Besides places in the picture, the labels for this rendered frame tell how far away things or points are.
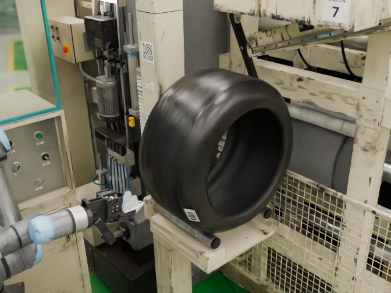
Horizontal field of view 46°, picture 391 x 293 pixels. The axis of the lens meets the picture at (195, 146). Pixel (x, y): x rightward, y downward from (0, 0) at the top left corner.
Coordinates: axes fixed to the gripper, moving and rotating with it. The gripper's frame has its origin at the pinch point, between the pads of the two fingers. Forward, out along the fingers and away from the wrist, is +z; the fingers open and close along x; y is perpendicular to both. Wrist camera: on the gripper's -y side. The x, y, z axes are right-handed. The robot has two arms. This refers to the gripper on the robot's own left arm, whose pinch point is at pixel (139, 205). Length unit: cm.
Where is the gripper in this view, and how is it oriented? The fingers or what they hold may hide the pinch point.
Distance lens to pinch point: 150.2
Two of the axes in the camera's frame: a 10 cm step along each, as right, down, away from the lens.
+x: -6.5, -3.1, 6.9
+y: 0.7, -9.3, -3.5
